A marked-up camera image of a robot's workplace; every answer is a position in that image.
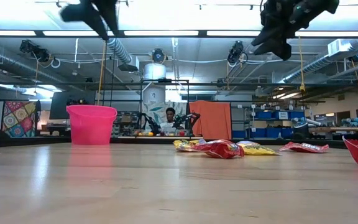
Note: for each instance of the orange cloth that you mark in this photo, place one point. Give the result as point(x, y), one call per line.
point(211, 119)

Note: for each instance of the pink plastic bucket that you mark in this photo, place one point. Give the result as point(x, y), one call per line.
point(91, 126)

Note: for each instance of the yellow Sour Patch packet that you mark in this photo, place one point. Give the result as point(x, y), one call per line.
point(256, 150)
point(185, 145)

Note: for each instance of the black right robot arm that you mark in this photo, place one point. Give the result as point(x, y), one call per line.
point(319, 6)

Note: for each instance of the wooden workbench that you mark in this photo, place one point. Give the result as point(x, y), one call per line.
point(337, 128)

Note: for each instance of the silver ventilation duct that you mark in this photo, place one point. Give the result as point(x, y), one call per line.
point(118, 49)
point(11, 62)
point(315, 65)

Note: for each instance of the small black robot arm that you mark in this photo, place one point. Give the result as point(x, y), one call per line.
point(186, 119)
point(149, 123)

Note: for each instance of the colourful patterned cloth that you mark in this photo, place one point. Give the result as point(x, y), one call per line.
point(19, 119)

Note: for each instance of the blue storage bin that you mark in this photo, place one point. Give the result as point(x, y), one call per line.
point(297, 114)
point(264, 115)
point(238, 134)
point(273, 133)

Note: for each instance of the white cylindrical tank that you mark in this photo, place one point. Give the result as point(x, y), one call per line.
point(154, 71)

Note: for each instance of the person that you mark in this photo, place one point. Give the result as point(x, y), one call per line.
point(170, 115)

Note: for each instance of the black monitor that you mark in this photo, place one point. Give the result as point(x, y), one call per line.
point(61, 105)

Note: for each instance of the black beam with light strips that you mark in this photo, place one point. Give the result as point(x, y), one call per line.
point(202, 33)

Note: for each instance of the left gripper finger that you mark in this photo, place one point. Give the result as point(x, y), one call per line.
point(112, 15)
point(98, 21)

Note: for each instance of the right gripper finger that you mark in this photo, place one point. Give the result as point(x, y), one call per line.
point(280, 49)
point(270, 35)

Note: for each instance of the black ceiling-mounted camera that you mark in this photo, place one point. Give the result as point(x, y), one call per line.
point(158, 55)
point(34, 49)
point(236, 52)
point(356, 57)

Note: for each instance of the white ceiling unit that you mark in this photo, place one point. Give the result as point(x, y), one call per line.
point(340, 46)

